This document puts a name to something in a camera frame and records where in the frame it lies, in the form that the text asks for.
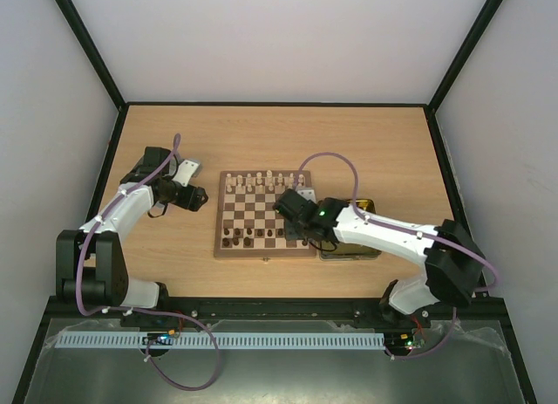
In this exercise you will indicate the gold tin with pieces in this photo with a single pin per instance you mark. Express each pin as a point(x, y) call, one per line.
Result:
point(349, 251)

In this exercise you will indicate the wooden chess board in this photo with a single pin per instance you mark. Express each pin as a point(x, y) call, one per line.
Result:
point(247, 226)

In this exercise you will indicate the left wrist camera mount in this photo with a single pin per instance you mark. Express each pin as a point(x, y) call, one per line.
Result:
point(185, 171)

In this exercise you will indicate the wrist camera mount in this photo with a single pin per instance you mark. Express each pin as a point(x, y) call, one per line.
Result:
point(185, 171)
point(307, 193)

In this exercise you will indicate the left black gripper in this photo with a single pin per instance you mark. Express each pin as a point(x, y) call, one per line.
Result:
point(192, 200)

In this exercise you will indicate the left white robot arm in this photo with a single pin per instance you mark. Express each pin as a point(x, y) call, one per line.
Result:
point(90, 263)

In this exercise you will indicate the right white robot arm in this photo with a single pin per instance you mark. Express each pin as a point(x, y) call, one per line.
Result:
point(449, 260)

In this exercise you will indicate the black enclosure frame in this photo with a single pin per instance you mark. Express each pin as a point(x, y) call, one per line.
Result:
point(480, 24)

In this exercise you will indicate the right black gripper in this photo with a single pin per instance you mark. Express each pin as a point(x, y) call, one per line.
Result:
point(290, 204)

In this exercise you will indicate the white slotted cable duct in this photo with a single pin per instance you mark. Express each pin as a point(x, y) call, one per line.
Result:
point(224, 340)

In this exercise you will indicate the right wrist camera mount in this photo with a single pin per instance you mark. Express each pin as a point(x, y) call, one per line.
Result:
point(307, 193)

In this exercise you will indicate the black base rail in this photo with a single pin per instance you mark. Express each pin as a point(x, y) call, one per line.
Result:
point(355, 312)

